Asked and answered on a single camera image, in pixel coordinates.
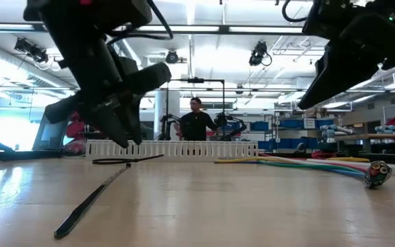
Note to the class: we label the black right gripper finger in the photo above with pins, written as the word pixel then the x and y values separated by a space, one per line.
pixel 345 68

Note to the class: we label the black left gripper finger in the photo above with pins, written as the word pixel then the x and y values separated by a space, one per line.
pixel 134 120
pixel 110 125

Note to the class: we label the grey background robot arm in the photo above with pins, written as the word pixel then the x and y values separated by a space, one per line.
pixel 341 129
pixel 389 129

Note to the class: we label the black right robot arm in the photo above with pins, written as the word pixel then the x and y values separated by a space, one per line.
pixel 338 10

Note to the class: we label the red equipment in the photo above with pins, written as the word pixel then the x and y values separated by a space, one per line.
pixel 74 132

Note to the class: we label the white round column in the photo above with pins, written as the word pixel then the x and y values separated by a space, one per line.
pixel 174 109

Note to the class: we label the blue storage bin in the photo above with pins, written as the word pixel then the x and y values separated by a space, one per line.
pixel 260 126
pixel 303 142
pixel 290 123
pixel 325 122

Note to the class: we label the person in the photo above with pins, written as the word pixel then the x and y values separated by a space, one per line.
pixel 195 125

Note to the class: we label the grey flat monitor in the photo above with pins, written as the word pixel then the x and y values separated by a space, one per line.
pixel 48 137

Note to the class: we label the wooden workbench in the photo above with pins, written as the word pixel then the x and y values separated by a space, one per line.
pixel 376 136

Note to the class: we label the black ceiling camera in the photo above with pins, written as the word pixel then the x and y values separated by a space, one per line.
pixel 258 53
pixel 171 57
pixel 29 49

